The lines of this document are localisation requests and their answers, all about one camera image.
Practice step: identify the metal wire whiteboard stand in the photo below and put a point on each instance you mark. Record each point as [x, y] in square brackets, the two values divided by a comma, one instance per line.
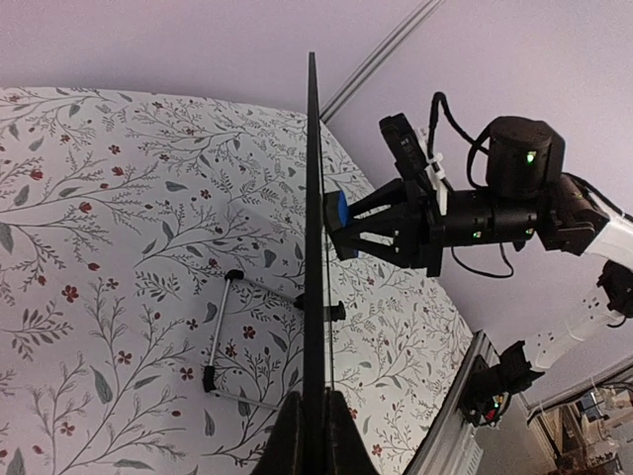
[210, 368]

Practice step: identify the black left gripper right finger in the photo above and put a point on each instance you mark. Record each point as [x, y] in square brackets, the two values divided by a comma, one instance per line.
[345, 453]

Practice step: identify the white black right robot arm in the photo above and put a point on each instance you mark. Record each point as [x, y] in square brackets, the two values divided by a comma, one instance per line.
[525, 159]

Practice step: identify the black whiteboard stand foot left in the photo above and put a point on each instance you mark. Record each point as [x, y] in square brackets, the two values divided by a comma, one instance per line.
[334, 313]

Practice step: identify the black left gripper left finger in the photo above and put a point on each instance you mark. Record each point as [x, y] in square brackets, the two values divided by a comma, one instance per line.
[283, 454]

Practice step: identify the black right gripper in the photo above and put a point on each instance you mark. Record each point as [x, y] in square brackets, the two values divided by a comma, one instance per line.
[421, 232]

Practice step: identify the white whiteboard black frame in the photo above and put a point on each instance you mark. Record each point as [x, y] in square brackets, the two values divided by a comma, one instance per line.
[314, 352]

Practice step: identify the right aluminium corner post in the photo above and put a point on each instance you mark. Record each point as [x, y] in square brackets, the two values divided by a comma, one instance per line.
[378, 57]

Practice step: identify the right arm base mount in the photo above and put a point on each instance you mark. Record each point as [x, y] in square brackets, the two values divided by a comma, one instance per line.
[490, 388]

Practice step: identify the floral patterned table mat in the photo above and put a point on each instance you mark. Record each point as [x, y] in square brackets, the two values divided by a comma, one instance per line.
[121, 213]

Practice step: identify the blue whiteboard eraser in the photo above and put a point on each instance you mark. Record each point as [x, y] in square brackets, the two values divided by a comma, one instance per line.
[335, 218]

